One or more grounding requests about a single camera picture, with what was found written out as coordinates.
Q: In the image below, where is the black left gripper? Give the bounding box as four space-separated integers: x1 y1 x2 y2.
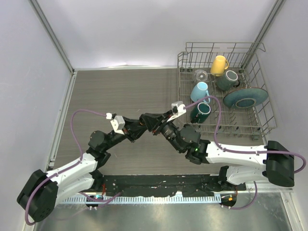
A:
103 116 147 151

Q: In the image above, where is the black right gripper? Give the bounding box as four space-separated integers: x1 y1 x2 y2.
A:
141 110 184 153

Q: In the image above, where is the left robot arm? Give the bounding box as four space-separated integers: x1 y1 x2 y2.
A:
17 115 147 226

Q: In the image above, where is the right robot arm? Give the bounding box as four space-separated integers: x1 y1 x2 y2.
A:
139 112 295 190

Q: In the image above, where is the dark teal mug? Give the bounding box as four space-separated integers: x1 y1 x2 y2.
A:
190 102 211 124

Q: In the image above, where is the light blue mug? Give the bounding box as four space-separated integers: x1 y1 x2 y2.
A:
190 82 210 102

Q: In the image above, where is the clear glass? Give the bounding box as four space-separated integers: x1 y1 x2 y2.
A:
192 69 208 83

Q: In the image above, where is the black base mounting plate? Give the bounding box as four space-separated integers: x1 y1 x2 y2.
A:
83 174 246 197

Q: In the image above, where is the dark grey-green mug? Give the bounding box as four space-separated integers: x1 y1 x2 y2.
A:
216 70 238 91

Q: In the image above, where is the yellow mug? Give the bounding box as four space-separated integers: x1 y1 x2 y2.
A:
210 55 230 77

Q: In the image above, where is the blue ceramic plate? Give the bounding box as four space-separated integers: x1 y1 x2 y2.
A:
223 88 269 109

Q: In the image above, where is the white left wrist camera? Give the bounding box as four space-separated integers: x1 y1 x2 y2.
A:
106 113 125 135

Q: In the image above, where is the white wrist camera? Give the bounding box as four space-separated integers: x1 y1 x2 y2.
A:
106 113 125 135
167 101 186 122

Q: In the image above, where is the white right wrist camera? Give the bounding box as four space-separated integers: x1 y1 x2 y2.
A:
167 101 186 122

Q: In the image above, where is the metal wire dish rack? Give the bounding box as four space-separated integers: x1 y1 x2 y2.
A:
177 42 276 141

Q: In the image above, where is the aluminium frame rail left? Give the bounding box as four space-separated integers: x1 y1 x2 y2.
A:
46 70 77 170

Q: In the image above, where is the white slotted cable duct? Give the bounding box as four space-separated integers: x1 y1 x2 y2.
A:
61 194 221 205

